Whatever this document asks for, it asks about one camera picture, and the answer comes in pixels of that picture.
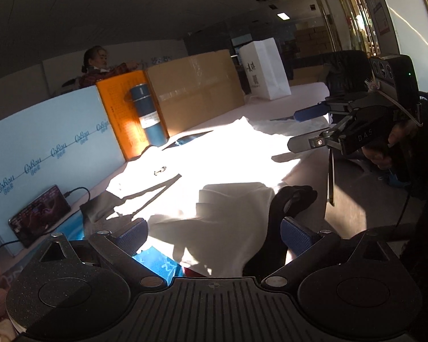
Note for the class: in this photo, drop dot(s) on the white garment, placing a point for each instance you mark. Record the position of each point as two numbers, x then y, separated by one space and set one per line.
217 156

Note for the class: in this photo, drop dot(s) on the orange cardboard box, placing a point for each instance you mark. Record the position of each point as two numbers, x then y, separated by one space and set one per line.
117 114

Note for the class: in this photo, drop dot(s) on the blue printed cloth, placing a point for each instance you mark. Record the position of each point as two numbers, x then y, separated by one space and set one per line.
157 262

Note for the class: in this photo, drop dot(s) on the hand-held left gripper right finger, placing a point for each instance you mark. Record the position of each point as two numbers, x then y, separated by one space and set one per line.
298 237

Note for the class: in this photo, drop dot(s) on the stack of brown boxes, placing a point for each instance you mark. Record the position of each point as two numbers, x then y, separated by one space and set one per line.
312 41

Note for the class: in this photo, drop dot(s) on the black office chair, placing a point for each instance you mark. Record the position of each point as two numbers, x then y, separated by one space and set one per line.
346 67

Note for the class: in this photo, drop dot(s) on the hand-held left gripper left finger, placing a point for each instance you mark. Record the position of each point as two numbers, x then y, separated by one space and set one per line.
132 236

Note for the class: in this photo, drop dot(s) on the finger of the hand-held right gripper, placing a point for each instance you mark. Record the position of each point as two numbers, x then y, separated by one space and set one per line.
306 143
310 112

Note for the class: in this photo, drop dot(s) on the person's right hand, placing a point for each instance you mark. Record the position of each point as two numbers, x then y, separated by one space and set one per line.
399 133

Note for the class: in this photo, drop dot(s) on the light blue board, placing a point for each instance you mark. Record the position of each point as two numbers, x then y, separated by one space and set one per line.
39 131

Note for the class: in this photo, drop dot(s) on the white paper bag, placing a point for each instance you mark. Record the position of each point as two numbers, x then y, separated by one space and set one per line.
264 67

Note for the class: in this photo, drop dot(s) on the blue thermos bottle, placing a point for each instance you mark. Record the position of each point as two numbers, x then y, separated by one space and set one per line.
148 114

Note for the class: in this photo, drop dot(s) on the black smartphone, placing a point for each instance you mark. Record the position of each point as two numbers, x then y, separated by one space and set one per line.
39 215

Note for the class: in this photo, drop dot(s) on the brown cardboard box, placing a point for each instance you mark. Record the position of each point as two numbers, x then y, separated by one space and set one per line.
196 89

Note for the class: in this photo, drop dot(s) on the ceiling light panel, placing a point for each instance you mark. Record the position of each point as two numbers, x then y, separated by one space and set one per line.
283 16

